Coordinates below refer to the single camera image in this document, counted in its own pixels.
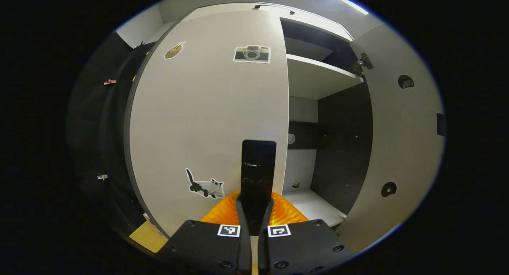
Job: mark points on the black cloth clip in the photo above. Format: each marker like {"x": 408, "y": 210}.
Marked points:
{"x": 139, "y": 45}

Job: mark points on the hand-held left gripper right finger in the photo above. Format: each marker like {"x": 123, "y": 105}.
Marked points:
{"x": 263, "y": 251}

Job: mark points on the cabinet door with camera sticker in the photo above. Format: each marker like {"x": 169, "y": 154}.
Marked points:
{"x": 206, "y": 120}

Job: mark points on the black backdrop cloth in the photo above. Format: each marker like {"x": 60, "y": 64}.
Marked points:
{"x": 91, "y": 128}

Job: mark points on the white double-door shoe cabinet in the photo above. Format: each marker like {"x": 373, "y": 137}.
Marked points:
{"x": 342, "y": 148}

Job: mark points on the cabinet door with headphone sticker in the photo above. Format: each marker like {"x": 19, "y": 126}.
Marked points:
{"x": 401, "y": 148}

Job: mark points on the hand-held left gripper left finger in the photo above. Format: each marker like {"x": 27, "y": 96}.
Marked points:
{"x": 244, "y": 247}

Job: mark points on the white cloth clip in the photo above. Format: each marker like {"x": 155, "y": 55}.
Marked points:
{"x": 102, "y": 177}

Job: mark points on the white cabinet shelf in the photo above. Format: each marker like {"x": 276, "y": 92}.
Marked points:
{"x": 314, "y": 207}
{"x": 314, "y": 80}

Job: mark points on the metal door hinge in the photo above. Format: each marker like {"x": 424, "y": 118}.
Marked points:
{"x": 362, "y": 64}

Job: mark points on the red cloth clip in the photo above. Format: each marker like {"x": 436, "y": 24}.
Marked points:
{"x": 110, "y": 82}

